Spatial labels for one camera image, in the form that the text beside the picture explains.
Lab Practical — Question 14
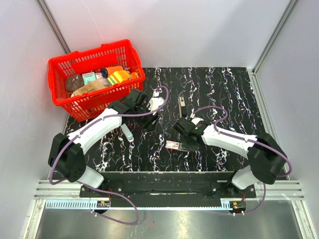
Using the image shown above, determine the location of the brown round item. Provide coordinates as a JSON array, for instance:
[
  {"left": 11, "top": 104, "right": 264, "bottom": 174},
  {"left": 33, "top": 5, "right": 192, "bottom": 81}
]
[{"left": 65, "top": 74, "right": 84, "bottom": 93}]

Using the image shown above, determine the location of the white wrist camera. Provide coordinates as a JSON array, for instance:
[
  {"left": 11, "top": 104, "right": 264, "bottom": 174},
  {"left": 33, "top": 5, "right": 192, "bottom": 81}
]
[
  {"left": 189, "top": 113, "right": 203, "bottom": 125},
  {"left": 147, "top": 91, "right": 164, "bottom": 115}
]

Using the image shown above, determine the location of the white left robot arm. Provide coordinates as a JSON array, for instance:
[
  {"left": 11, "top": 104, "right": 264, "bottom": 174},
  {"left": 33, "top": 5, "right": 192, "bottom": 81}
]
[{"left": 48, "top": 89, "right": 167, "bottom": 197}]

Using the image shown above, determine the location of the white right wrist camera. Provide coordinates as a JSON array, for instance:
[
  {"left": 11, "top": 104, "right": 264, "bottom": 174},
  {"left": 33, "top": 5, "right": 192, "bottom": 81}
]
[{"left": 189, "top": 113, "right": 203, "bottom": 125}]

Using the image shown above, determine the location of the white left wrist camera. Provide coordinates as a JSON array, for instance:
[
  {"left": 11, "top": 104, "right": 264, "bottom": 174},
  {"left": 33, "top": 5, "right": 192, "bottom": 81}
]
[{"left": 147, "top": 91, "right": 164, "bottom": 115}]

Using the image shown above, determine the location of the yellow green box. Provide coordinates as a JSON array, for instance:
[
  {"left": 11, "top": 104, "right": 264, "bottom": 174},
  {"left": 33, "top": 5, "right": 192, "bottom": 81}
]
[{"left": 107, "top": 70, "right": 131, "bottom": 86}]

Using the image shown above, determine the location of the staple box with tray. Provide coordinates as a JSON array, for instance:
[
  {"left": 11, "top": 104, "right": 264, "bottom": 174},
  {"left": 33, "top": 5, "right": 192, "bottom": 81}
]
[{"left": 165, "top": 140, "right": 182, "bottom": 150}]

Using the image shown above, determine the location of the teal small box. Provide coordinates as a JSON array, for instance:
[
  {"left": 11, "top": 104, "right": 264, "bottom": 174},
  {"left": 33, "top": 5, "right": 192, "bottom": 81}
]
[{"left": 82, "top": 72, "right": 96, "bottom": 85}]

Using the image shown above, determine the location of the red plastic basket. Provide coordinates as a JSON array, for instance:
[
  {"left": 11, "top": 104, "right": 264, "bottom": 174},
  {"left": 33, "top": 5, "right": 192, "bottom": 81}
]
[{"left": 48, "top": 39, "right": 146, "bottom": 121}]

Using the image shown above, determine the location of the dark stapler magazine part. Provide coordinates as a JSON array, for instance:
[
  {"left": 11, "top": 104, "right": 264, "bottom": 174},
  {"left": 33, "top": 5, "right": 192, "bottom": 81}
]
[{"left": 178, "top": 97, "right": 187, "bottom": 118}]

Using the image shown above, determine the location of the orange cylinder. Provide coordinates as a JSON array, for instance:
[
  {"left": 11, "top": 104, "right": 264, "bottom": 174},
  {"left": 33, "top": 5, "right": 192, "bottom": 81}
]
[{"left": 100, "top": 65, "right": 124, "bottom": 78}]

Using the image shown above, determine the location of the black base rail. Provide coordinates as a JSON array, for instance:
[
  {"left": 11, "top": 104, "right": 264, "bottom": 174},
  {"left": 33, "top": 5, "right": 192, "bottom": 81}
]
[{"left": 79, "top": 172, "right": 256, "bottom": 210}]

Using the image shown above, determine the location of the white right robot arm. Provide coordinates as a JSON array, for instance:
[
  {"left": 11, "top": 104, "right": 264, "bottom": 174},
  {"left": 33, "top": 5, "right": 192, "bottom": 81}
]
[{"left": 173, "top": 117, "right": 287, "bottom": 197}]

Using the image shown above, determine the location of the brown cardboard packet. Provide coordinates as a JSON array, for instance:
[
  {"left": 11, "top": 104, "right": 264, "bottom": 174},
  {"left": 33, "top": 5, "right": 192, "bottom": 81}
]
[{"left": 71, "top": 79, "right": 105, "bottom": 96}]

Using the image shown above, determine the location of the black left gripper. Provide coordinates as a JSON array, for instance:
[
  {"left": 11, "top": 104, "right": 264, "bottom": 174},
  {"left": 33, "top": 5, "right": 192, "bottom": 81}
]
[{"left": 134, "top": 103, "right": 161, "bottom": 133}]

